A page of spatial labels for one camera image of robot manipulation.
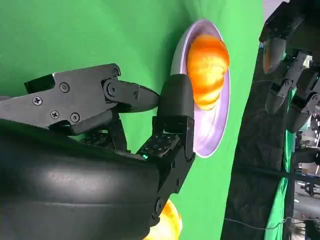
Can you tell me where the lilac plate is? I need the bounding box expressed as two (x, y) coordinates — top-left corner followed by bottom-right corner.
(169, 19), (231, 158)

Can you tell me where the green hanging cloth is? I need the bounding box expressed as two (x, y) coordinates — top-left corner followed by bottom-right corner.
(263, 87), (298, 240)

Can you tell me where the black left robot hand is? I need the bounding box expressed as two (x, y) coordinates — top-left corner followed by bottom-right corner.
(258, 0), (320, 135)

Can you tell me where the black backdrop cloth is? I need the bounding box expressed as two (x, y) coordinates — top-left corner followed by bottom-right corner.
(221, 42), (296, 240)

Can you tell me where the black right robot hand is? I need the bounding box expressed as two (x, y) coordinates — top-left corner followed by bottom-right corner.
(0, 63), (196, 240)

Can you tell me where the black pole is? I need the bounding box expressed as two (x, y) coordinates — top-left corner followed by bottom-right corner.
(237, 161), (320, 181)

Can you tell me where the green table cloth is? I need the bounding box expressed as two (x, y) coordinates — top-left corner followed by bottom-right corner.
(0, 0), (266, 240)

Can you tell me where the orange and white bread roll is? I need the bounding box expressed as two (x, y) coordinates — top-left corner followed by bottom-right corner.
(144, 198), (183, 240)
(187, 34), (230, 111)

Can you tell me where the thin pale cable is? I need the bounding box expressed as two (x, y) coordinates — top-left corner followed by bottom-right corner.
(223, 216), (294, 231)

